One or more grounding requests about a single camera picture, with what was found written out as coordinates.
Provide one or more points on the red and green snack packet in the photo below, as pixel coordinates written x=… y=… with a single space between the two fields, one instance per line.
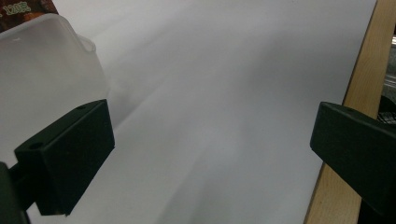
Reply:
x=21 y=12

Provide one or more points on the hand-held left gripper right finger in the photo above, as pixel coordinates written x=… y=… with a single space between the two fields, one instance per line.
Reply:
x=355 y=146

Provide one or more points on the clear plastic container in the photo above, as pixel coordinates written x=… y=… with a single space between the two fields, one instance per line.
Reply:
x=43 y=81

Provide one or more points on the white table mat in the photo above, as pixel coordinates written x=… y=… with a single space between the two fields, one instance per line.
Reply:
x=218 y=109

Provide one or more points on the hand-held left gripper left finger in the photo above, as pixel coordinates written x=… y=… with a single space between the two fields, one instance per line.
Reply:
x=67 y=158

